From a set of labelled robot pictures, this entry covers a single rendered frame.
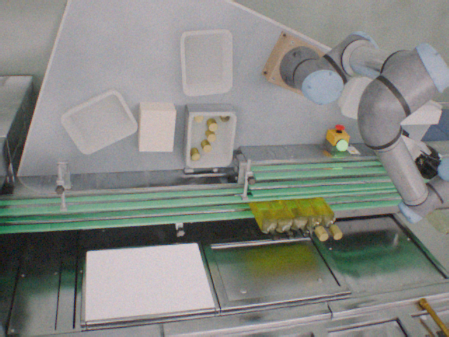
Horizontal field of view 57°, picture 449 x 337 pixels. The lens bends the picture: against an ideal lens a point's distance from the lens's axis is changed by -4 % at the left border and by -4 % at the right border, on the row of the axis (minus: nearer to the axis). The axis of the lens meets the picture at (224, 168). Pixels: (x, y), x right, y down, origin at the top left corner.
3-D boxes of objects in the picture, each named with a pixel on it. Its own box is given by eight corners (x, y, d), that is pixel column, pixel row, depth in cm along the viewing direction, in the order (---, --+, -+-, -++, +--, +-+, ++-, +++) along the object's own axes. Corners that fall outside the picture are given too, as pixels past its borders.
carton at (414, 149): (388, 128, 147) (398, 136, 142) (432, 148, 157) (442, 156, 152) (379, 143, 149) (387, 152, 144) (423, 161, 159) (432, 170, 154)
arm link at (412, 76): (317, 54, 141) (388, 83, 90) (353, 26, 138) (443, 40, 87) (336, 82, 145) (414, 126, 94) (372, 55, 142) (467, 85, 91)
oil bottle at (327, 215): (300, 198, 177) (321, 231, 159) (302, 187, 174) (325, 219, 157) (313, 197, 179) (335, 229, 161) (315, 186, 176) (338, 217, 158)
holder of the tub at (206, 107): (182, 168, 172) (185, 178, 165) (185, 103, 158) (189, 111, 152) (224, 166, 176) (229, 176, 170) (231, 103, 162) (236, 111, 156)
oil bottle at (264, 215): (246, 202, 171) (263, 236, 154) (248, 190, 169) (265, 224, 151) (259, 201, 173) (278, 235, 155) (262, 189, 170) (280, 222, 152)
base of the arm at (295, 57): (287, 41, 146) (297, 49, 138) (325, 51, 151) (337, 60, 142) (273, 83, 153) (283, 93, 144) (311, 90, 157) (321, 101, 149)
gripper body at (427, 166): (419, 147, 139) (441, 166, 129) (435, 154, 142) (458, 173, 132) (405, 166, 142) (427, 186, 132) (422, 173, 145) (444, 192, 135)
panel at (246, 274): (83, 255, 154) (81, 331, 126) (83, 248, 152) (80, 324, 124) (313, 236, 176) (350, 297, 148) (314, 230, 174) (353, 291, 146)
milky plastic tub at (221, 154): (182, 157, 169) (186, 168, 162) (185, 103, 157) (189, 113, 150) (226, 155, 173) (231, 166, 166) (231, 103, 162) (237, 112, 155)
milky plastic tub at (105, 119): (59, 107, 149) (57, 117, 141) (116, 79, 149) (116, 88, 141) (85, 145, 158) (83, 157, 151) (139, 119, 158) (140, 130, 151)
